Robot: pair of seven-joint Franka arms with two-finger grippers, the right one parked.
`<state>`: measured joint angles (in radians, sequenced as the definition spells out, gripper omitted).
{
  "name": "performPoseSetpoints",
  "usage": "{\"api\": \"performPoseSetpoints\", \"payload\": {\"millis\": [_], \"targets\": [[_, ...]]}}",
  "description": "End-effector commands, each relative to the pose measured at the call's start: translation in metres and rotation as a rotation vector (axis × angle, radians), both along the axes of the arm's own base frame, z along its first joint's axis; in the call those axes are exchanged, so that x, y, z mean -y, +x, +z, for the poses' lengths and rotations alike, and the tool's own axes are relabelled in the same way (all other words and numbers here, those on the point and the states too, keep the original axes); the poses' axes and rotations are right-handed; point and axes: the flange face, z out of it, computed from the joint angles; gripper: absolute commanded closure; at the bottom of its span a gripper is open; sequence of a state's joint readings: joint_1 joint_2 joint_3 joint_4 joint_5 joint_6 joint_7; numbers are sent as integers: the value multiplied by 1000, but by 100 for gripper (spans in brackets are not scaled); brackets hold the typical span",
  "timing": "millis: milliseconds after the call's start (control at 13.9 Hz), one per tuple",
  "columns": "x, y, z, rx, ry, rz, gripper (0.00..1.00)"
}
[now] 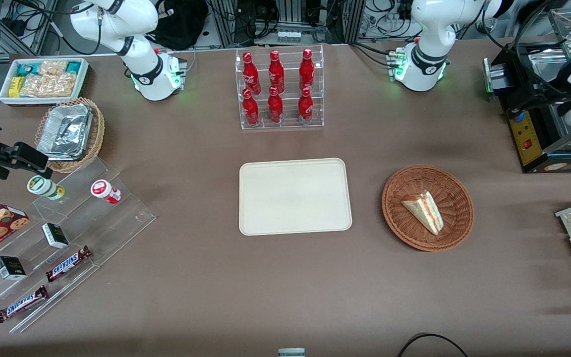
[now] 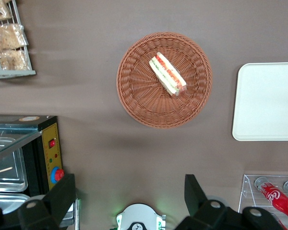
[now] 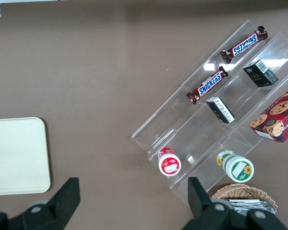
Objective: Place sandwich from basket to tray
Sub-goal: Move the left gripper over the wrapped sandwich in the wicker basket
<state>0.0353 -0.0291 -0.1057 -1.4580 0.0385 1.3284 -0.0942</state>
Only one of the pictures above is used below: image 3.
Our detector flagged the green sunflower yogurt cup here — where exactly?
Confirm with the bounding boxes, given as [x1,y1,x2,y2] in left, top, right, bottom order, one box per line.
[216,149,255,183]

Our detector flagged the red strawberry yogurt cup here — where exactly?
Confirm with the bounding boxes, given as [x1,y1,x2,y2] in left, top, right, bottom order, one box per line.
[157,147,182,177]

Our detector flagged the silver foil packet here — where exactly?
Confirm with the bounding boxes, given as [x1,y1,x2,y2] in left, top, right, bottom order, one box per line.
[227,199,277,214]

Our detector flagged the woven wicker basket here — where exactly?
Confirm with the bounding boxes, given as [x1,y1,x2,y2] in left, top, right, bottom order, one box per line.
[211,184,278,214]

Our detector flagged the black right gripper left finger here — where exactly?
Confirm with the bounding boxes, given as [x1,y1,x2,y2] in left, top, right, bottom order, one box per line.
[0,177,81,230]

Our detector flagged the clear acrylic tiered shelf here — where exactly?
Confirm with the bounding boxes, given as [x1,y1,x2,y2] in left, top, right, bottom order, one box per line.
[131,20,288,208]

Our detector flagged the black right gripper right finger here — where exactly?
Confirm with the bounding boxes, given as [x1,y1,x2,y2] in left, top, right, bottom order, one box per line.
[182,177,288,230]

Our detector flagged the Snickers chocolate bar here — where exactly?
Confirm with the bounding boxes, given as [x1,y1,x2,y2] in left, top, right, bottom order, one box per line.
[220,25,269,64]
[186,66,229,105]

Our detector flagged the small black carton box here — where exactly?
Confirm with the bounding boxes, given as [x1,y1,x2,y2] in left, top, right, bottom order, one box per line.
[242,59,279,88]
[205,96,236,125]

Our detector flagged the cream plastic tray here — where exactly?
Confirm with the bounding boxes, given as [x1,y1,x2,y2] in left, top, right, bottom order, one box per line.
[0,116,51,196]

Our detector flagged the red tartan cookie box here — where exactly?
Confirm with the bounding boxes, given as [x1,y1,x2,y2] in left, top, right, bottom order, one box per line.
[250,81,288,144]

